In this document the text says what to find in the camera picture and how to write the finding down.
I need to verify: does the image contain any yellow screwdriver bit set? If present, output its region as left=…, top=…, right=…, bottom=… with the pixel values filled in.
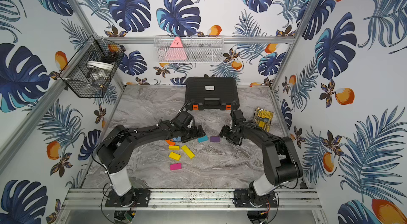
left=253, top=107, right=273, bottom=132

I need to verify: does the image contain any pink triangle object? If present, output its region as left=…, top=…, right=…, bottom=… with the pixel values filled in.
left=164, top=36, right=188, bottom=61

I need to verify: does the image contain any black wire basket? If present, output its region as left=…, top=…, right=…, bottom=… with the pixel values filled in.
left=58, top=35, right=126, bottom=99

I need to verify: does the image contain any black plastic tool case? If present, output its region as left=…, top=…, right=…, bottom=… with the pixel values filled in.
left=184, top=77, right=240, bottom=111

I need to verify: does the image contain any white coil in basket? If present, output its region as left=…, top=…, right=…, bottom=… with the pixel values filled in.
left=87, top=61, right=114, bottom=71

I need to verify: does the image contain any clear mesh wall shelf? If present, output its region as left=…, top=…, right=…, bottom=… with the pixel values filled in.
left=154, top=35, right=225, bottom=64

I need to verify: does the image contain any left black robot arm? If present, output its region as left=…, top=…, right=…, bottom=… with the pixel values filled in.
left=95, top=121, right=205, bottom=197

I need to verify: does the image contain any magenta block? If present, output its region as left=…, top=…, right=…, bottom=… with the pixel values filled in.
left=170, top=163, right=182, bottom=171

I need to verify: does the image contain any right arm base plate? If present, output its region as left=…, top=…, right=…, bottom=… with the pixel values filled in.
left=232, top=189, right=278, bottom=208

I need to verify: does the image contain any aluminium front rail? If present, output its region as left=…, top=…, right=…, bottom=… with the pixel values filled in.
left=62, top=189, right=322, bottom=211

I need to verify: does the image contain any teal block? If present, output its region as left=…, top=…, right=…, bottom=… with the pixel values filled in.
left=198, top=136, right=209, bottom=142

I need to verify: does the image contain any orange block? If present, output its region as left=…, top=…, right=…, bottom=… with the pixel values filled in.
left=166, top=140, right=176, bottom=146

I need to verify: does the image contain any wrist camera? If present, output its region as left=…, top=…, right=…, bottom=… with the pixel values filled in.
left=173, top=111, right=195, bottom=128
left=231, top=110, right=246, bottom=125

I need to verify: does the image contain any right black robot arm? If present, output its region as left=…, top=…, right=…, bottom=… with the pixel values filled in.
left=219, top=122, right=303, bottom=196

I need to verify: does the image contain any small yellow block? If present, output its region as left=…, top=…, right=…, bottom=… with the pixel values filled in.
left=169, top=145, right=180, bottom=151

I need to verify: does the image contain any yellow block lower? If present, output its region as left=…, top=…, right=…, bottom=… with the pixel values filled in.
left=169, top=152, right=181, bottom=161

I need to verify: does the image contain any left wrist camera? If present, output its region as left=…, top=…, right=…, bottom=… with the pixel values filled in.
left=173, top=111, right=195, bottom=128

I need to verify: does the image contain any light blue block right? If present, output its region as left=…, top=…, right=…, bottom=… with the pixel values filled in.
left=172, top=137, right=182, bottom=142

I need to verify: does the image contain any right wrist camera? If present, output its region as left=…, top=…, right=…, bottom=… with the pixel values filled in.
left=231, top=110, right=246, bottom=125

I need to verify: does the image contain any purple block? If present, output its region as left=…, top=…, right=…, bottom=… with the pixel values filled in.
left=209, top=136, right=221, bottom=142

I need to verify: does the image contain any long yellow block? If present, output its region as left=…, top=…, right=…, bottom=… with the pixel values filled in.
left=181, top=145, right=195, bottom=159

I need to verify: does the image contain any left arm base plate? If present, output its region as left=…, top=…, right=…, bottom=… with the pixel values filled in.
left=105, top=189, right=151, bottom=208

